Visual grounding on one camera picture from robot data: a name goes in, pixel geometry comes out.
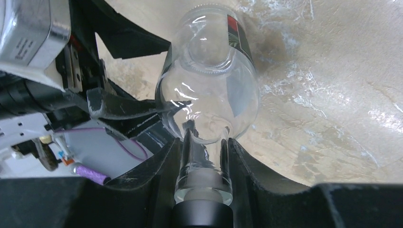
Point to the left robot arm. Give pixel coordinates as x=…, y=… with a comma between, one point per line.
x=58, y=135

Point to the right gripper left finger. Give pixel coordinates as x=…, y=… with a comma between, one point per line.
x=141, y=198

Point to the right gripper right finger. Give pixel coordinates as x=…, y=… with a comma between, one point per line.
x=262, y=198

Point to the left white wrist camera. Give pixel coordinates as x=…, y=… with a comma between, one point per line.
x=32, y=35

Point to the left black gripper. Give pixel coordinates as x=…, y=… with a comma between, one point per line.
x=82, y=72

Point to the clear bottle white cap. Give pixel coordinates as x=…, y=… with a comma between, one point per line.
x=206, y=95

